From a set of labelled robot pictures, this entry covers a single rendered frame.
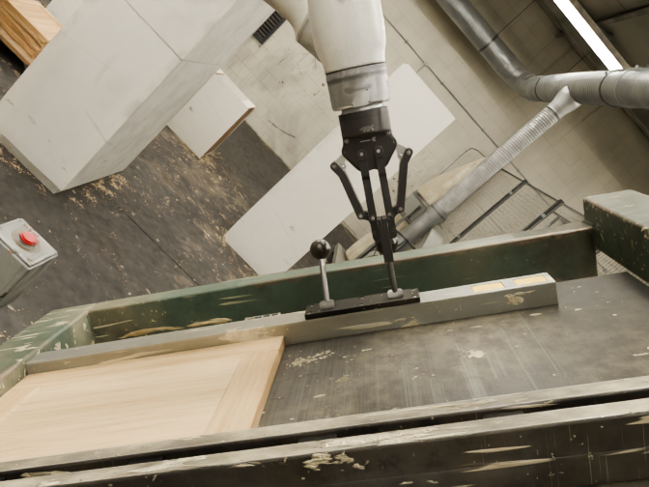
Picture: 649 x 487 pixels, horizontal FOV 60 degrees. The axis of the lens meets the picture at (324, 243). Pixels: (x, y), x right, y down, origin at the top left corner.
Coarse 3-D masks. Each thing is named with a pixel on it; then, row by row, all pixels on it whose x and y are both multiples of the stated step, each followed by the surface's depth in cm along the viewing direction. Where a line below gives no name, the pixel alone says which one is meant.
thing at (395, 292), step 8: (392, 240) 91; (376, 248) 92; (392, 248) 91; (392, 264) 94; (392, 272) 94; (392, 280) 95; (392, 288) 96; (400, 288) 97; (392, 296) 96; (400, 296) 96
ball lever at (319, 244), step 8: (320, 240) 101; (312, 248) 100; (320, 248) 100; (328, 248) 101; (312, 256) 101; (320, 256) 100; (320, 264) 100; (328, 296) 99; (320, 304) 98; (328, 304) 98
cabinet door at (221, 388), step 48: (48, 384) 98; (96, 384) 94; (144, 384) 91; (192, 384) 87; (240, 384) 83; (0, 432) 84; (48, 432) 81; (96, 432) 78; (144, 432) 75; (192, 432) 73
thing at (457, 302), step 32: (448, 288) 98; (512, 288) 93; (544, 288) 92; (256, 320) 102; (288, 320) 99; (320, 320) 97; (352, 320) 96; (384, 320) 96; (416, 320) 95; (448, 320) 95; (64, 352) 106; (96, 352) 102; (128, 352) 101; (160, 352) 101
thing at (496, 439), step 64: (640, 384) 54; (128, 448) 61; (192, 448) 59; (256, 448) 56; (320, 448) 54; (384, 448) 53; (448, 448) 52; (512, 448) 52; (576, 448) 51; (640, 448) 51
